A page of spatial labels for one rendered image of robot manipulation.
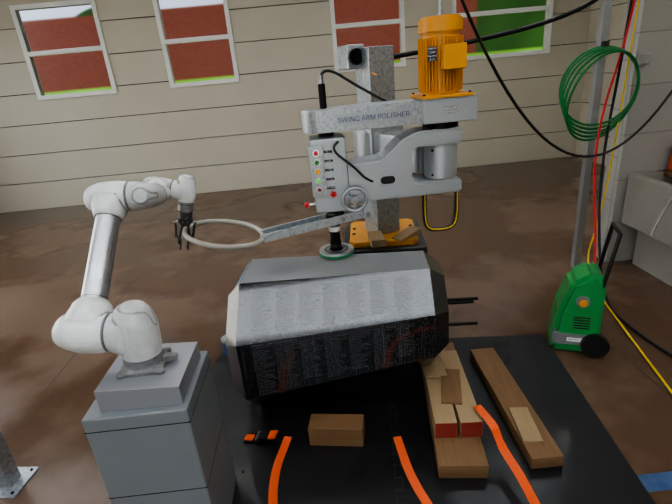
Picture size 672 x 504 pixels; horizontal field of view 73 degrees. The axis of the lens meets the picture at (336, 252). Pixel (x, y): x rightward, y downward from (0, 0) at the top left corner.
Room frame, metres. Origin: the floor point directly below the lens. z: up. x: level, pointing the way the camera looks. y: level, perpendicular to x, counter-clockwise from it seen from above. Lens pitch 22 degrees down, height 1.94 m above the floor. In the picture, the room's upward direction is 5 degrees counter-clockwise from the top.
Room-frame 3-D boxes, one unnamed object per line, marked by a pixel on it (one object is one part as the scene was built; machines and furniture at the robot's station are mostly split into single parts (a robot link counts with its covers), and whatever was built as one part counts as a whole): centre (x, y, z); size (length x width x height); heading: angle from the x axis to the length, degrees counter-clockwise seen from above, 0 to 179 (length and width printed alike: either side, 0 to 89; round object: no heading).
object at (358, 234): (3.25, -0.37, 0.76); 0.49 x 0.49 x 0.05; 85
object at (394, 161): (2.65, -0.40, 1.35); 0.74 x 0.23 x 0.49; 93
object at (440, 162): (2.67, -0.66, 1.39); 0.19 x 0.19 x 0.20
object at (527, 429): (1.89, -0.92, 0.09); 0.25 x 0.10 x 0.01; 175
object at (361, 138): (3.08, -0.46, 1.41); 0.74 x 0.34 x 0.25; 27
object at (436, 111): (2.66, -0.35, 1.66); 0.96 x 0.25 x 0.17; 93
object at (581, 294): (2.70, -1.62, 0.43); 0.35 x 0.35 x 0.87; 70
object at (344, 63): (3.28, -0.22, 2.00); 0.20 x 0.18 x 0.15; 175
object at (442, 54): (2.66, -0.66, 1.95); 0.31 x 0.28 x 0.40; 3
